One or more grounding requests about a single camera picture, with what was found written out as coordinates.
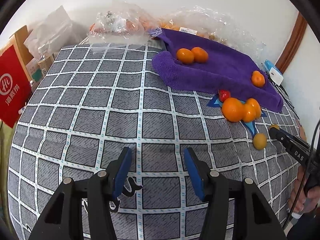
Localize small orange kumquat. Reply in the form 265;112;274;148
269;124;280;129

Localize yellow-brown round fruit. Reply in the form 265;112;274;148
253;133;267;150

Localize large orange mandarin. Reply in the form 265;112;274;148
221;98;245;122

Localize person's right hand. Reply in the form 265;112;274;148
287;166;320;213

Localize round orange fruit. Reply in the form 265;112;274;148
242;103;256;123

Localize oval orange fruit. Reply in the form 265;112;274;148
246;98;261;119

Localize white blue charger box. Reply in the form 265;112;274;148
264;60;284;86

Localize mandarin on towel right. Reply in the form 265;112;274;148
251;70;265;88

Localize mandarin on towel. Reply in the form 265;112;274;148
191;47;209;63
251;70;265;88
176;48;194;64

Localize small red fruit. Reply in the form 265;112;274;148
218;89;231;103

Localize purple towel covered tray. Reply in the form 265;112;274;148
152;29;283;112

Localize grey checked bedsheet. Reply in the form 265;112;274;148
8;43;298;239

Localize mandarin on towel left rear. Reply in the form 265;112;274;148
191;47;209;63

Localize red paper bag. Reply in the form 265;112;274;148
0;46;31;128

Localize clear bag of oranges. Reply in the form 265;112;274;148
158;6;266;64

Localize plastic bottle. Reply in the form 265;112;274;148
37;44;54;76

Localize cardboard box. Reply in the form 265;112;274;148
1;25;33;81

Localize white plastic bag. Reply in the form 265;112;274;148
24;6;82;59

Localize clear plastic bag left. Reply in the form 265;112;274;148
88;0;162;54

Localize brown wooden door frame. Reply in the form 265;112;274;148
276;12;308;74

